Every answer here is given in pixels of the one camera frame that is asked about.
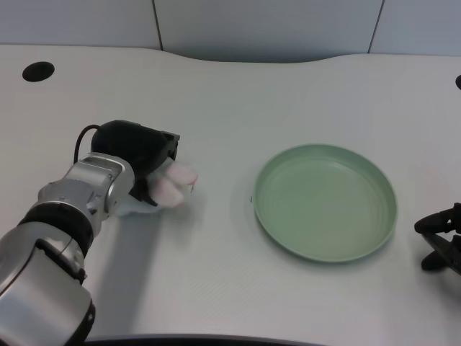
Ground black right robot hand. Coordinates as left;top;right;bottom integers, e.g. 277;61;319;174
413;203;461;277

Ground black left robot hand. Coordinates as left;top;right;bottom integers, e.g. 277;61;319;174
89;120;181;207

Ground white plush rabbit doll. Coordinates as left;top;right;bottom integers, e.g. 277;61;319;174
117;160;200;217

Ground green round plate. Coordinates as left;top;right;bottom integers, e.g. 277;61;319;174
251;143;399;263

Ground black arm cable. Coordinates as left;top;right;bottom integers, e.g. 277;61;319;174
74;124;102;164

